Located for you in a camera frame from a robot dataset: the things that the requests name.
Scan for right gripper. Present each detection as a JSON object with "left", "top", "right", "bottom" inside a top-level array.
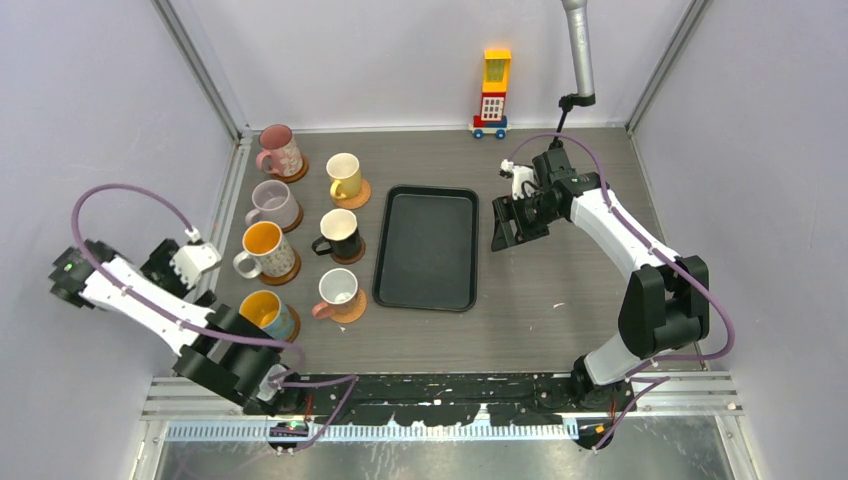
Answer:
[{"left": 491, "top": 191, "right": 561, "bottom": 252}]

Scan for colourful toy block tower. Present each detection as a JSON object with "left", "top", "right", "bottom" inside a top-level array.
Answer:
[{"left": 469, "top": 49, "right": 512, "bottom": 140}]

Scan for black white-inside mug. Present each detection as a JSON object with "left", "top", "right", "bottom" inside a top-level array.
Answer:
[{"left": 311, "top": 208, "right": 364, "bottom": 257}]

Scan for brown wooden saucer near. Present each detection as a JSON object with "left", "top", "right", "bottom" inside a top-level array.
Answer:
[{"left": 286, "top": 305, "right": 301, "bottom": 343}]

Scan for white floral orange-inside mug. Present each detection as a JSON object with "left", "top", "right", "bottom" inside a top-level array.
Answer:
[{"left": 232, "top": 221, "right": 296, "bottom": 279}]

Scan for blue orange-inside mug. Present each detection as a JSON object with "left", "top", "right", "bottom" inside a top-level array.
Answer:
[{"left": 239, "top": 290, "right": 292, "bottom": 341}]

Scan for black plastic tray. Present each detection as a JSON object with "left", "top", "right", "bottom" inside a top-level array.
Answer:
[{"left": 372, "top": 185, "right": 479, "bottom": 312}]

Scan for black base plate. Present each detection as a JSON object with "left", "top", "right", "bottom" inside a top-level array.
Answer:
[{"left": 241, "top": 372, "right": 637, "bottom": 429}]

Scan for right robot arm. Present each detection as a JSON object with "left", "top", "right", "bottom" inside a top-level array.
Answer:
[{"left": 491, "top": 148, "right": 709, "bottom": 411}]

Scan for salmon pink mug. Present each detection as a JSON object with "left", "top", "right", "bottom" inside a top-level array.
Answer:
[{"left": 312, "top": 268, "right": 360, "bottom": 319}]

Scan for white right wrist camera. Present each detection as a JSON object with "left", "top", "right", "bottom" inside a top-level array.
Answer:
[{"left": 499, "top": 159, "right": 539, "bottom": 200}]

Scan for yellow mug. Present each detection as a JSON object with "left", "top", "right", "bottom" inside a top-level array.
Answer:
[{"left": 326, "top": 153, "right": 362, "bottom": 200}]

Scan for dark walnut round coaster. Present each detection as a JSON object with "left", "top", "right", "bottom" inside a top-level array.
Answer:
[{"left": 330, "top": 242, "right": 367, "bottom": 265}]

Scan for woven rattan coaster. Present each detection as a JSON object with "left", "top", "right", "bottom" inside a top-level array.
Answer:
[
  {"left": 332, "top": 179, "right": 372, "bottom": 210},
  {"left": 330, "top": 289, "right": 368, "bottom": 324}
]

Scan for black tripod stand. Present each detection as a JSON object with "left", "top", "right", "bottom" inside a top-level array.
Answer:
[{"left": 555, "top": 93, "right": 596, "bottom": 134}]

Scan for lilac ribbed mug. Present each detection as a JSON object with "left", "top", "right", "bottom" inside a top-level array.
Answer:
[{"left": 245, "top": 179, "right": 299, "bottom": 226}]

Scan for brown wooden saucer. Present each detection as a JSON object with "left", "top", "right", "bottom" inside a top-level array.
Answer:
[
  {"left": 286, "top": 305, "right": 301, "bottom": 343},
  {"left": 275, "top": 156, "right": 310, "bottom": 184},
  {"left": 259, "top": 252, "right": 302, "bottom": 286},
  {"left": 275, "top": 203, "right": 304, "bottom": 233}
]

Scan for grey metal pole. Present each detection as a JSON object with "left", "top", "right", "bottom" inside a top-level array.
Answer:
[{"left": 561, "top": 0, "right": 595, "bottom": 97}]

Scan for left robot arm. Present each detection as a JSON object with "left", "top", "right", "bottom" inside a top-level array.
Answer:
[{"left": 49, "top": 239, "right": 307, "bottom": 415}]

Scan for dusty pink mug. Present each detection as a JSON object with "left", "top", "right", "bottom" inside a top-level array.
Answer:
[{"left": 256, "top": 124, "right": 303, "bottom": 177}]

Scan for brown wooden saucer far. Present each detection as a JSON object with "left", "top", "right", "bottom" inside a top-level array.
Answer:
[{"left": 275, "top": 156, "right": 310, "bottom": 184}]

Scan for aluminium rail frame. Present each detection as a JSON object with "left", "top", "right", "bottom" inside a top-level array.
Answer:
[{"left": 141, "top": 372, "right": 744, "bottom": 443}]

